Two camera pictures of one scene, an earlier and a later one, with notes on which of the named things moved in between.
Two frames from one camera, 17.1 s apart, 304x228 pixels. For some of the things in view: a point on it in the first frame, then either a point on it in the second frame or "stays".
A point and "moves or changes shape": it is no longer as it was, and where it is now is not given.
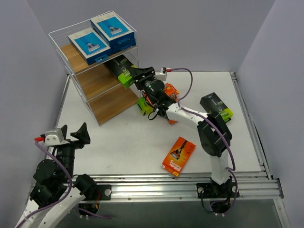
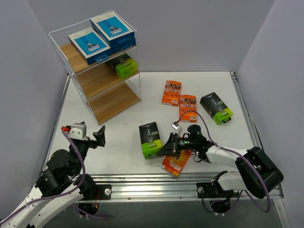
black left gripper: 71,143 → 94,142
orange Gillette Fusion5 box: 176,160 stays
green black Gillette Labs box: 121,67 moves or changes shape
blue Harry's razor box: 92,46 stays
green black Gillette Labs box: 142,104 → 150,139
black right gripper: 144,77 → 175,144
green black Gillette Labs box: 213,105 stays
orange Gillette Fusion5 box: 172,121 → 188,102
